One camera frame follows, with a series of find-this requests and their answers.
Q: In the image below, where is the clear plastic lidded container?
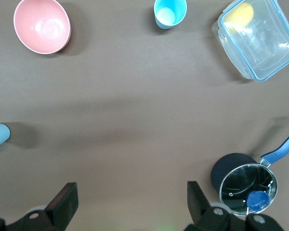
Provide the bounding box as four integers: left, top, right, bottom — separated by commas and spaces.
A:
211, 0, 289, 83

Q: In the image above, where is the glass lid blue knob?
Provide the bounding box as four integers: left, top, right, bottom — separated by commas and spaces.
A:
218, 163, 279, 216

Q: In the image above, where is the yellow round food item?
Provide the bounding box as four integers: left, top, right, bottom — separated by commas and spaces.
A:
223, 2, 255, 33

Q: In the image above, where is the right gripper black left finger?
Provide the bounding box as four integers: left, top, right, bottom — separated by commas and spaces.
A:
4, 182, 79, 231

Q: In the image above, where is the black pot blue handle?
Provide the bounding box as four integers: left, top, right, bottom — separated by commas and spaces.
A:
210, 125, 289, 217

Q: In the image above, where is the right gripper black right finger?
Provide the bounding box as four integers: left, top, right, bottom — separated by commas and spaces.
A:
185, 180, 284, 231

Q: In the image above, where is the light blue plastic cup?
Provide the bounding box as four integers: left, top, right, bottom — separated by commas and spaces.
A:
0, 123, 11, 148
153, 0, 188, 30

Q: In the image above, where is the brown table cloth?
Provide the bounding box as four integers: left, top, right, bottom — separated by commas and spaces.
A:
0, 0, 289, 231

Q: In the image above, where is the pink bowl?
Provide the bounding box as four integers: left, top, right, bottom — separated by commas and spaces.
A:
13, 0, 72, 55

